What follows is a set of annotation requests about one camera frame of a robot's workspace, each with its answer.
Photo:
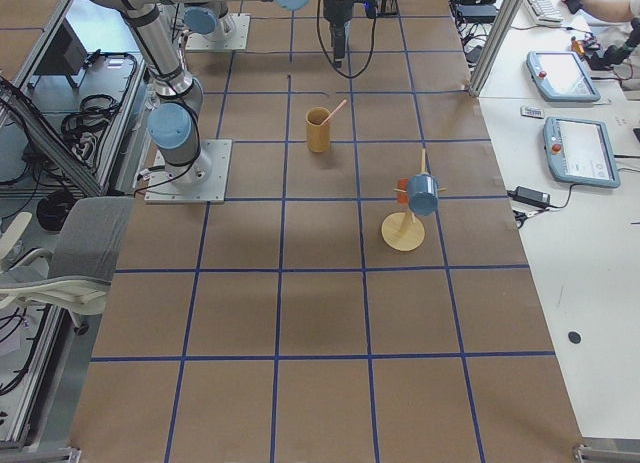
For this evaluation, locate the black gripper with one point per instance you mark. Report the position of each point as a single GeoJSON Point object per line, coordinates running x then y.
{"type": "Point", "coordinates": [335, 14]}

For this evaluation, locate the pink chopstick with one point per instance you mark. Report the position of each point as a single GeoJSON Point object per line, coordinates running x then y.
{"type": "Point", "coordinates": [334, 112]}

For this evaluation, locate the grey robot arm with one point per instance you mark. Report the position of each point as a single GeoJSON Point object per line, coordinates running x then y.
{"type": "Point", "coordinates": [173, 126]}
{"type": "Point", "coordinates": [212, 20]}

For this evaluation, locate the person's forearm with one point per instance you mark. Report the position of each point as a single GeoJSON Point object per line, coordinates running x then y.
{"type": "Point", "coordinates": [614, 11]}

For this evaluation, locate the orange cup on stand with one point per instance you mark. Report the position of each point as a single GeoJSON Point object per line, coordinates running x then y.
{"type": "Point", "coordinates": [401, 191]}

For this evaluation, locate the blue cup on stand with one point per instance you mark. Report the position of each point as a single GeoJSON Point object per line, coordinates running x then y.
{"type": "Point", "coordinates": [422, 192]}

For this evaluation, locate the wooden cup tree stand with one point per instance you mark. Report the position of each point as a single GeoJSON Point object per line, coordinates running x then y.
{"type": "Point", "coordinates": [404, 231]}

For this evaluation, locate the bamboo cylinder holder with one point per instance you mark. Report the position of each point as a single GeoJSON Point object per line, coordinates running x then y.
{"type": "Point", "coordinates": [317, 131]}

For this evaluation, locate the small white label box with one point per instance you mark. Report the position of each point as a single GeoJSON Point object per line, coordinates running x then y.
{"type": "Point", "coordinates": [531, 112]}

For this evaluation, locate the white keyboard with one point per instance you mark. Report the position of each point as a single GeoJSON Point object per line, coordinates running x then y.
{"type": "Point", "coordinates": [543, 12]}

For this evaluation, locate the upper teach pendant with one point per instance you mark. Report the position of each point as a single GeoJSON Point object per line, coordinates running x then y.
{"type": "Point", "coordinates": [561, 77]}

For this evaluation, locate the teach pendant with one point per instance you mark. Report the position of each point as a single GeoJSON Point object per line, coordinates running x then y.
{"type": "Point", "coordinates": [561, 77]}
{"type": "Point", "coordinates": [579, 151]}

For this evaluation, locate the black power adapter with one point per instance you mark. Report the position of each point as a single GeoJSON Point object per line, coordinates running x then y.
{"type": "Point", "coordinates": [530, 197]}

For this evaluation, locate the lower teach pendant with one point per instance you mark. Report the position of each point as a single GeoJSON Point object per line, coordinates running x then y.
{"type": "Point", "coordinates": [579, 151]}

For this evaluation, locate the grey office chair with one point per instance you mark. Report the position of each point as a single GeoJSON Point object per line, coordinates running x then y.
{"type": "Point", "coordinates": [77, 273]}

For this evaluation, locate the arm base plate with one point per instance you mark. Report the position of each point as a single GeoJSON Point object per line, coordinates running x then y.
{"type": "Point", "coordinates": [238, 42]}
{"type": "Point", "coordinates": [206, 180]}

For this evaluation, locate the aluminium frame post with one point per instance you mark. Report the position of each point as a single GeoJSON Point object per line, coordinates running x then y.
{"type": "Point", "coordinates": [498, 32]}

